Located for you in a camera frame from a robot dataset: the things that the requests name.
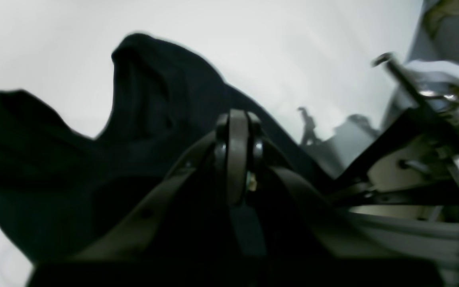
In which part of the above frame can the black t-shirt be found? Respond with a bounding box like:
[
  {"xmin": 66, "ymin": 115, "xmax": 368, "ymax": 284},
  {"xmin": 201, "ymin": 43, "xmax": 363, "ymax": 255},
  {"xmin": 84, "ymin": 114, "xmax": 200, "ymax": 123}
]
[{"xmin": 0, "ymin": 34, "xmax": 331, "ymax": 263}]

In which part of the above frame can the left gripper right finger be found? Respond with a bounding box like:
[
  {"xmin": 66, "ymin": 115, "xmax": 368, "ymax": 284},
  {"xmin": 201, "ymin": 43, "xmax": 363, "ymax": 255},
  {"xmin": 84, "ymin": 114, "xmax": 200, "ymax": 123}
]
[{"xmin": 247, "ymin": 112, "xmax": 444, "ymax": 287}]

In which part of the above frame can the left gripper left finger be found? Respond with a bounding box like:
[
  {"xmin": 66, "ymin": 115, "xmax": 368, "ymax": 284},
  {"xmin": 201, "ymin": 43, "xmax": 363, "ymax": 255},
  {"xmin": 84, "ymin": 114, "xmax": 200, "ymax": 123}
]
[{"xmin": 28, "ymin": 110, "xmax": 250, "ymax": 287}]

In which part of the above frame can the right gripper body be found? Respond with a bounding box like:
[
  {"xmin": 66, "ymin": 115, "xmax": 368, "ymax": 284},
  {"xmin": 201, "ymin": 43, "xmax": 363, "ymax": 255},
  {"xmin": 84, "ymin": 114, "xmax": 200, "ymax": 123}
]
[{"xmin": 329, "ymin": 52, "xmax": 459, "ymax": 224}]

